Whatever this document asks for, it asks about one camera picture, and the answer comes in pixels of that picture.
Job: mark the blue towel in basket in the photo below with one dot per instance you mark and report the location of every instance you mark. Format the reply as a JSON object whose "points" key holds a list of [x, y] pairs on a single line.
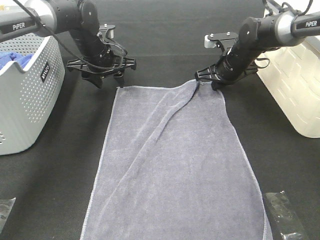
{"points": [[22, 60]]}

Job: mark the clear tape strip left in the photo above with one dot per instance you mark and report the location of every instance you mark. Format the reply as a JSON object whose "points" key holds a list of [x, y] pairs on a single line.
{"points": [[6, 206]]}

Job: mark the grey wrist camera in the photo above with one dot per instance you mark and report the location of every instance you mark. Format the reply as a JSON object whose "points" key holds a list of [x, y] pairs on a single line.
{"points": [[223, 40], [107, 30]]}

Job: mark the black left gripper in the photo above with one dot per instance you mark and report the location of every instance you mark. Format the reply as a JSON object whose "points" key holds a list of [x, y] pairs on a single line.
{"points": [[105, 64]]}

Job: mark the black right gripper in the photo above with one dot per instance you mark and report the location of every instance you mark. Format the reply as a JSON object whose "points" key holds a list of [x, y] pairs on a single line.
{"points": [[227, 70]]}

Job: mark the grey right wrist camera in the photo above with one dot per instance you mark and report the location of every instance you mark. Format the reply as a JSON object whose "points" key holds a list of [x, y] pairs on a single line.
{"points": [[223, 40]]}

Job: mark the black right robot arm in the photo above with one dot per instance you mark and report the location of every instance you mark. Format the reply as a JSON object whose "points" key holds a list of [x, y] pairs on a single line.
{"points": [[256, 36]]}

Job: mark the grey perforated laundry basket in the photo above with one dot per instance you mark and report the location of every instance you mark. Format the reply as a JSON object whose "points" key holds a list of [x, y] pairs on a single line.
{"points": [[28, 94]]}

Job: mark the clear tape strip right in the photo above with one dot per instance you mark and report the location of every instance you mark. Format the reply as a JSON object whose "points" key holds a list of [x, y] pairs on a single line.
{"points": [[284, 216]]}

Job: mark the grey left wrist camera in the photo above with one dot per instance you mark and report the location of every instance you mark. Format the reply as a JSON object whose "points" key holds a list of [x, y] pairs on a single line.
{"points": [[107, 30]]}

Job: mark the grey-purple towel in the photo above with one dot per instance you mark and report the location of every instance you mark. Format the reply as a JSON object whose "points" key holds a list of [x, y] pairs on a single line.
{"points": [[172, 168]]}

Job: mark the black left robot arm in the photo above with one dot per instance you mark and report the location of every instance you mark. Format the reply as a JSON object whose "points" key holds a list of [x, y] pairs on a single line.
{"points": [[51, 17]]}

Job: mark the clear tape strip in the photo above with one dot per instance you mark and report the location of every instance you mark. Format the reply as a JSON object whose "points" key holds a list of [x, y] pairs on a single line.
{"points": [[6, 206], [284, 216]]}

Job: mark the cream white storage bin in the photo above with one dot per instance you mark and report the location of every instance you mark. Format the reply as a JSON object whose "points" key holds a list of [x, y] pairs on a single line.
{"points": [[292, 76]]}

